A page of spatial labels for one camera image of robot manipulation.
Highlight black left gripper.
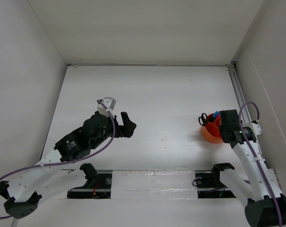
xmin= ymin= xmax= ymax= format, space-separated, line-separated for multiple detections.
xmin=90 ymin=110 xmax=136 ymax=149

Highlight blue black highlighter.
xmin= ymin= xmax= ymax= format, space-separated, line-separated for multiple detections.
xmin=213 ymin=111 xmax=219 ymax=118

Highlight black handled scissors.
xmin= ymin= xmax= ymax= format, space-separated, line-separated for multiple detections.
xmin=198 ymin=113 xmax=215 ymax=127

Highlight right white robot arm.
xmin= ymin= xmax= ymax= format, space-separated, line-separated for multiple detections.
xmin=210 ymin=110 xmax=286 ymax=227

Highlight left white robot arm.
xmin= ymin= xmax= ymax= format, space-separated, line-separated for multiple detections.
xmin=0 ymin=111 xmax=136 ymax=219

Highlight orange round organizer container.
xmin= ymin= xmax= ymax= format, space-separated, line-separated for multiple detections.
xmin=201 ymin=113 xmax=223 ymax=144

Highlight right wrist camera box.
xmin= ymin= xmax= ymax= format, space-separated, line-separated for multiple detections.
xmin=242 ymin=122 xmax=262 ymax=136

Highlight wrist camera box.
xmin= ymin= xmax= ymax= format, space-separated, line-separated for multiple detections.
xmin=97 ymin=97 xmax=116 ymax=117
xmin=242 ymin=122 xmax=262 ymax=136

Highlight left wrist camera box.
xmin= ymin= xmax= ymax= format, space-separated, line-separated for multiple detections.
xmin=97 ymin=97 xmax=116 ymax=117

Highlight black front mounting rail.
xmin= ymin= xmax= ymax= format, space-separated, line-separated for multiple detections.
xmin=67 ymin=170 xmax=235 ymax=200

